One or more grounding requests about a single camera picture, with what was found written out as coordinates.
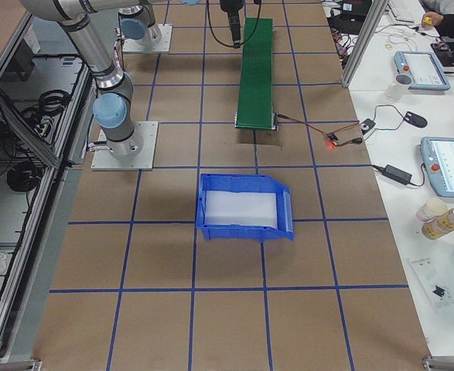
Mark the black power adapter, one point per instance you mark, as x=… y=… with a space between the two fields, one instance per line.
x=397 y=175

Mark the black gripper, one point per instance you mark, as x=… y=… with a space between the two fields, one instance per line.
x=231 y=11

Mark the teach pendant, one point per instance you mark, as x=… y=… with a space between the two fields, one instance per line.
x=424 y=69
x=438 y=157

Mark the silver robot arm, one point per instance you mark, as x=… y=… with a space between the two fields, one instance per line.
x=138 y=22
x=113 y=107

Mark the cream lidded cup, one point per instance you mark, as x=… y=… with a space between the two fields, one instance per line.
x=431 y=209

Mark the near teach pendant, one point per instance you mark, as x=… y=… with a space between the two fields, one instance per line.
x=438 y=157

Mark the far teach pendant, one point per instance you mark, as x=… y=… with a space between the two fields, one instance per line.
x=424 y=69

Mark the aluminium frame post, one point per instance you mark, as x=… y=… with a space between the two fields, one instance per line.
x=366 y=33

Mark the green conveyor belt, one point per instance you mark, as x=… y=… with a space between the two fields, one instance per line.
x=255 y=97

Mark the blue plastic bin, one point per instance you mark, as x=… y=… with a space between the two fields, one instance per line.
x=236 y=206

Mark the black computer mouse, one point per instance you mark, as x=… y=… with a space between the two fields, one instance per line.
x=415 y=120

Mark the small sensor board red led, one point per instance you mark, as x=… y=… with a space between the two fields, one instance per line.
x=331 y=140

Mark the yellow drink can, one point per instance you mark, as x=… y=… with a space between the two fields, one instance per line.
x=439 y=226

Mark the white mug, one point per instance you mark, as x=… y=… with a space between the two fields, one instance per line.
x=399 y=87

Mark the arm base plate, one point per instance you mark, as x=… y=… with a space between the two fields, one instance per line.
x=136 y=153
x=156 y=40

